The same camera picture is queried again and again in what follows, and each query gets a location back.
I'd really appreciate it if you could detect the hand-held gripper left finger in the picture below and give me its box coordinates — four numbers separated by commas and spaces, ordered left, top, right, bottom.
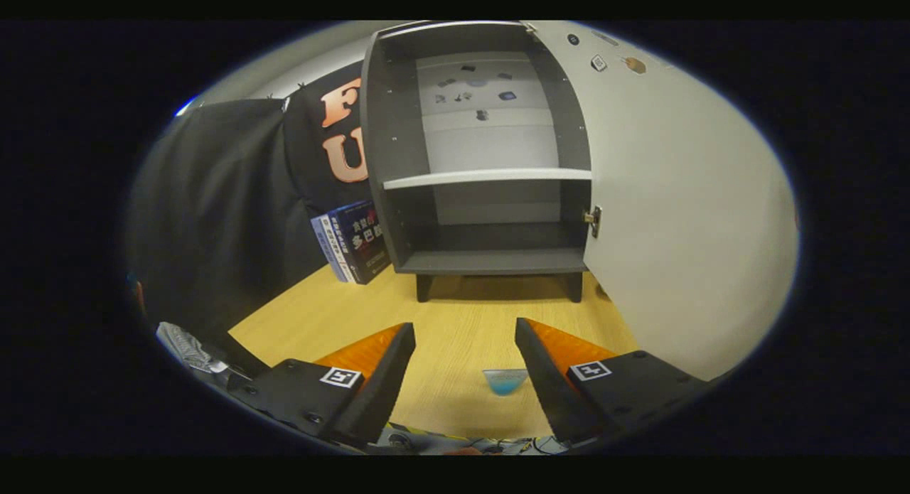
235, 322, 417, 449

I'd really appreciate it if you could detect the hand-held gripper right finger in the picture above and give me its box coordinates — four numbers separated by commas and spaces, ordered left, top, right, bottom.
515, 318, 712, 445

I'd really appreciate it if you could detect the beige cabinet door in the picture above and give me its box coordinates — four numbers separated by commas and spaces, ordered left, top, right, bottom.
523, 21, 798, 381

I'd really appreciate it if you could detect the small blue translucent object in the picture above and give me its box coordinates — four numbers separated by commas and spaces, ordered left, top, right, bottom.
483, 368, 530, 396

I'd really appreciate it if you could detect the dark printed clothing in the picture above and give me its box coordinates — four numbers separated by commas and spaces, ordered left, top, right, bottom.
380, 423, 569, 456

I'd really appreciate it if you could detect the grey cabinet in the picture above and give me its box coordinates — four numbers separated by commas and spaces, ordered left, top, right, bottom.
359, 21, 605, 304

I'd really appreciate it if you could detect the dark blue book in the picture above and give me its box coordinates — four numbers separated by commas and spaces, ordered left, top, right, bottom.
328, 200, 392, 286

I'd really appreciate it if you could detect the light blue book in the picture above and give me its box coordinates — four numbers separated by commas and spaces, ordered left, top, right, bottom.
311, 213, 356, 284

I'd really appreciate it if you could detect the grey patterned clothing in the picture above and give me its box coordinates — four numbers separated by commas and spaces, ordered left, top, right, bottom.
156, 321, 230, 375

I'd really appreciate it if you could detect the white cabinet shelf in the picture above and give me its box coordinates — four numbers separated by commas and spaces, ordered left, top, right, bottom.
382, 168, 592, 190

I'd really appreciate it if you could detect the black backdrop cloth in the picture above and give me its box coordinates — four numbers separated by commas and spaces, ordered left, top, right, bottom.
128, 60, 399, 338

